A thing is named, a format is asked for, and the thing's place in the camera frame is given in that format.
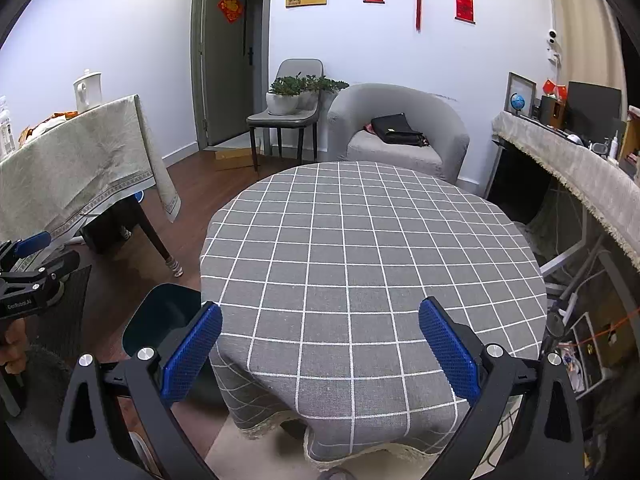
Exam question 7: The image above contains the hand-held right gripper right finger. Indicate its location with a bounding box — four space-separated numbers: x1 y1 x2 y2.
417 296 586 480

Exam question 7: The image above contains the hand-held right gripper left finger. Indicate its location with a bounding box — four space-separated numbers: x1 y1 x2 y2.
55 302 223 480

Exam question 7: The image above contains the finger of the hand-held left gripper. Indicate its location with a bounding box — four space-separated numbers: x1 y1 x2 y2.
0 250 81 293
0 231 52 261

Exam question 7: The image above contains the dark blue bin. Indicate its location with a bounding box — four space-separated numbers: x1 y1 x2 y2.
122 284 203 361

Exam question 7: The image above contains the person's left hand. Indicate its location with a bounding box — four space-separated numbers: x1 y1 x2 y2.
0 317 28 376

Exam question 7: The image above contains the dark floor mat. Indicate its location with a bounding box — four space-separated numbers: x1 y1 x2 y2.
37 265 93 348

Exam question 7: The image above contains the beige patterned tablecloth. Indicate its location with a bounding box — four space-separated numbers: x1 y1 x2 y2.
0 94 181 261

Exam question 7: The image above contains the dark wooden table leg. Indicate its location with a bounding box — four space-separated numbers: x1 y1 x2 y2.
135 200 183 277

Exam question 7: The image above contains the grey checked tablecloth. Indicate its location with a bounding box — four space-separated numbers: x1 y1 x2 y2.
200 161 548 466

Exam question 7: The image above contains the white kettle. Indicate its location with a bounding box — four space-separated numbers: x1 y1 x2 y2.
73 69 105 111

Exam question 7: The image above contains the flat cardboard piece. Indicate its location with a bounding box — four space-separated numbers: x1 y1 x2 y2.
215 147 253 171

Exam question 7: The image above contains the beige fringed desk cloth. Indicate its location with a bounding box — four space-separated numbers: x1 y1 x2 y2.
492 111 640 256

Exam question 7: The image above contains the black bag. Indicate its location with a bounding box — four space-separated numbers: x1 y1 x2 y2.
370 113 430 148

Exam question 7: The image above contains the grey armchair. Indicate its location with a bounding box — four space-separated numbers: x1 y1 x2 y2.
327 83 471 186

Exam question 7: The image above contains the grey door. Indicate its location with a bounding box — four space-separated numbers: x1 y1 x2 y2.
192 0 273 151

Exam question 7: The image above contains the open cardboard box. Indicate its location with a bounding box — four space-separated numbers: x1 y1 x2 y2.
620 105 640 181

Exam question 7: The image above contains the black monitor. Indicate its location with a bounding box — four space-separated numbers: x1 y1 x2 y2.
565 81 623 136

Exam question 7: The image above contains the grey chair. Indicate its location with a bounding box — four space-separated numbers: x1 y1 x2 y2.
246 58 326 171

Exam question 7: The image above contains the red diamond door decoration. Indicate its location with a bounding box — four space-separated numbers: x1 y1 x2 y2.
217 0 245 23

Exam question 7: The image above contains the orange cord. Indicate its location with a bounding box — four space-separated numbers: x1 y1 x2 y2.
565 310 640 348

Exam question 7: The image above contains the picture frame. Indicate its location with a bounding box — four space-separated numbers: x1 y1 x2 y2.
504 72 537 116

